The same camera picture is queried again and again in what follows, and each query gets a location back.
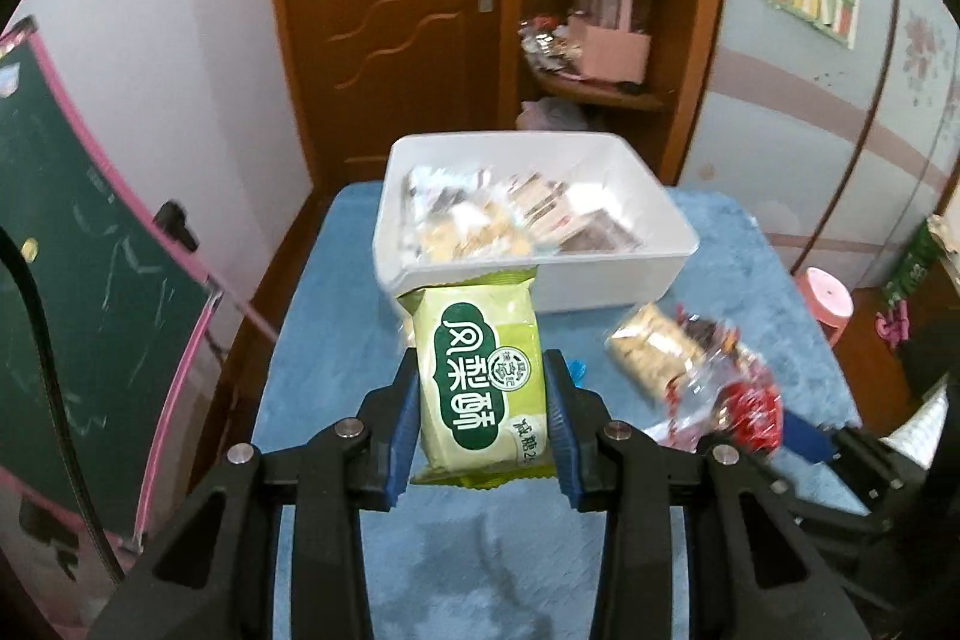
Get brown paper snack packet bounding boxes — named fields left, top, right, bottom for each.
left=508, top=174, right=568, bottom=230

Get green pastry packet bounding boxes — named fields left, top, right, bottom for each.
left=398, top=268, right=555, bottom=491

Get large cracker bag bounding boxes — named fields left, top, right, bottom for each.
left=416, top=202, right=534, bottom=263

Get brown date packet in bin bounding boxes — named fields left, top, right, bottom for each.
left=558, top=209, right=643, bottom=253

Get green bag on cabinet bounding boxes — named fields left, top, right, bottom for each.
left=882, top=213, right=950, bottom=308

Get puffed snack bag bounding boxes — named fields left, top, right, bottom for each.
left=605, top=302, right=706, bottom=401

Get green chalkboard easel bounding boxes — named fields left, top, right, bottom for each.
left=2, top=18, right=252, bottom=555

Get blue white candy packet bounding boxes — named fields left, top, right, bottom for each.
left=566, top=360, right=586, bottom=388

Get red round candy packet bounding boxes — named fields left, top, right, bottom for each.
left=713, top=380, right=784, bottom=455

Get pink gift basket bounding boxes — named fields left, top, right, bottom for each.
left=568, top=0, right=652, bottom=85

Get white packets in bin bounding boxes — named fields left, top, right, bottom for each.
left=400, top=164, right=491, bottom=229

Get dark red snack packet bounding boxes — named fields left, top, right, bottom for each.
left=675, top=305, right=740, bottom=360

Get white plastic bin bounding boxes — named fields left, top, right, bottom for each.
left=373, top=131, right=700, bottom=314

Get pink plastic stool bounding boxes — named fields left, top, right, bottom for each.
left=794, top=266, right=854, bottom=347

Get sliding wardrobe door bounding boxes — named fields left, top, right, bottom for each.
left=680, top=0, right=958, bottom=289

